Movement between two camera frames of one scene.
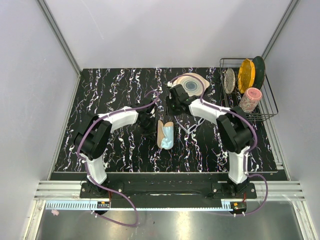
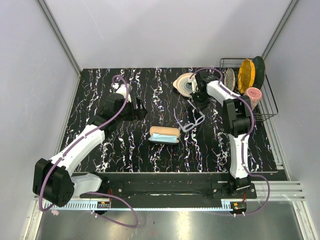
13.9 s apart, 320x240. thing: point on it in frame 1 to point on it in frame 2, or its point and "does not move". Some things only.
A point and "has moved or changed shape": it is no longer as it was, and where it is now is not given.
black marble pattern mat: (185, 142) does not move
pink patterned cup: (249, 100) does not move
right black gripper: (169, 99) to (200, 106)
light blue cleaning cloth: (167, 142) has moved or changed shape
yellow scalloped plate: (246, 75) does not move
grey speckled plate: (229, 80) does not move
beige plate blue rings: (192, 85) does not move
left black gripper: (151, 132) to (136, 114)
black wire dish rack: (244, 85) does not move
